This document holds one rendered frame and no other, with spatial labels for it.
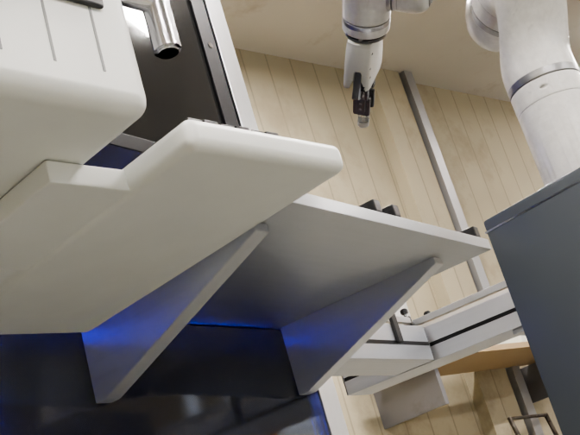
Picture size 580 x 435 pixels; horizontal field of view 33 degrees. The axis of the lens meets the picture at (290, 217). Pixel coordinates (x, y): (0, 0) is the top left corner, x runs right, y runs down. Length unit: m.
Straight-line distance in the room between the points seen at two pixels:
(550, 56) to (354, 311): 0.55
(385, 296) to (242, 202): 0.80
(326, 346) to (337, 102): 4.45
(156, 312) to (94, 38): 0.62
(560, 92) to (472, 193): 5.17
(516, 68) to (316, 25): 4.22
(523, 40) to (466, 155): 5.31
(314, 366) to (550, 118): 0.61
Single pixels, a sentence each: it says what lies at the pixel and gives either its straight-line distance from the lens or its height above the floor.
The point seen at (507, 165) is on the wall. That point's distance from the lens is 7.29.
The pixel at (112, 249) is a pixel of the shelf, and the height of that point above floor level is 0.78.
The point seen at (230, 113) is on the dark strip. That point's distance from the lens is 2.03.
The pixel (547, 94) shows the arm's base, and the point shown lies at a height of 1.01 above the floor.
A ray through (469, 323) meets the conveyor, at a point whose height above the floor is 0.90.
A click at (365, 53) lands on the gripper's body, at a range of 1.72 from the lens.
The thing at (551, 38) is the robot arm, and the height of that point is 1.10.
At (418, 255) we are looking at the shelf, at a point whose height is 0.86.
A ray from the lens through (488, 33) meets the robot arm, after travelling 1.73.
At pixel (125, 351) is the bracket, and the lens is 1.38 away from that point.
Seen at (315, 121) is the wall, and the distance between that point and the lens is 5.89.
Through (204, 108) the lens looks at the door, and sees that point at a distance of 1.97.
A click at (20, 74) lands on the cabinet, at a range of 0.73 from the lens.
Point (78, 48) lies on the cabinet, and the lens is 0.77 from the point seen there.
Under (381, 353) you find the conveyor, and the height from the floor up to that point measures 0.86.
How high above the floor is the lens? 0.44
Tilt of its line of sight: 19 degrees up
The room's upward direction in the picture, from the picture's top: 17 degrees counter-clockwise
